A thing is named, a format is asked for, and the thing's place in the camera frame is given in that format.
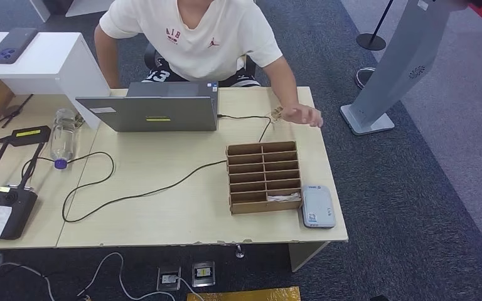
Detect person's left hand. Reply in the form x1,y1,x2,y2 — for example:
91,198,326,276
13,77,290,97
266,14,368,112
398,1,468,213
281,103,324,129

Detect beige desk leg panel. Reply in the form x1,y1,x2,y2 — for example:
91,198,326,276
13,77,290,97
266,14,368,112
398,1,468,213
289,241,329,273

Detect grey kiosk stand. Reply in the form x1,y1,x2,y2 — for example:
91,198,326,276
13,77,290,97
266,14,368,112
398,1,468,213
340,0,471,137

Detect white floor cable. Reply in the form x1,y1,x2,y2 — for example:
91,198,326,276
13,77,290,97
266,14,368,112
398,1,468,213
77,252,178,301

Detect dark smartphone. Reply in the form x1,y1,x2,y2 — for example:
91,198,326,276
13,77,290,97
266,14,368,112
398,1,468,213
0,27,39,65

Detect white floor plinth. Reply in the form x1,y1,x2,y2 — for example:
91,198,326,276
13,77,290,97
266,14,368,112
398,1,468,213
29,0,115,23

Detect wooden card organizer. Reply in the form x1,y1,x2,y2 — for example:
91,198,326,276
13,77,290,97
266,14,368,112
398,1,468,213
225,141,303,216

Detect black thin stand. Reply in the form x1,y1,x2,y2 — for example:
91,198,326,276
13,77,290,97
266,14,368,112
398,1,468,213
0,93,35,134

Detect grey card reader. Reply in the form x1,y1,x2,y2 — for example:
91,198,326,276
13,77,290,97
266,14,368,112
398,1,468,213
301,184,336,230

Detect black stanchion post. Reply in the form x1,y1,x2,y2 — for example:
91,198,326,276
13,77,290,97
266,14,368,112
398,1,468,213
356,0,395,51

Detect black laptop cable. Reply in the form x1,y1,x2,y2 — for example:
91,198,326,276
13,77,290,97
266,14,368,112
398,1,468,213
20,113,273,224

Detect grey floor cable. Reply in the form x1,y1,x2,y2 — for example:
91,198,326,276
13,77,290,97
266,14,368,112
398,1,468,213
0,253,55,301

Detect white plug cable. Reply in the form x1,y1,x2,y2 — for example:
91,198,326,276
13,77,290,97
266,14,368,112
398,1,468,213
176,277,205,301

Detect steel floor socket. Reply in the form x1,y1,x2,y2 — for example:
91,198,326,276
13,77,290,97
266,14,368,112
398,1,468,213
191,260,216,288
156,265,181,292

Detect grey laptop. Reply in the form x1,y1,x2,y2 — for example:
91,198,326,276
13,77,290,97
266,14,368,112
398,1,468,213
75,81,220,133

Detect yellow floor mat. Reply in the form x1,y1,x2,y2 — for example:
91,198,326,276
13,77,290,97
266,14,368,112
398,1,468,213
186,287,301,301

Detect black box yellow label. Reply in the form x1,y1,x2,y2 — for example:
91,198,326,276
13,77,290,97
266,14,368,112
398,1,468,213
6,125,52,147

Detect clear water bottle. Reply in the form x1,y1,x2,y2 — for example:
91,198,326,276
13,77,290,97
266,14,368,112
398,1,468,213
50,108,78,171

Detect black remote controller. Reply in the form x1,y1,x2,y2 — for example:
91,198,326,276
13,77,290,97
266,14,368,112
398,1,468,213
0,141,45,241

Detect white cabinet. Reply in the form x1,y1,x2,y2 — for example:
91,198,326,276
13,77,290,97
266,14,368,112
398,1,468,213
0,31,112,130

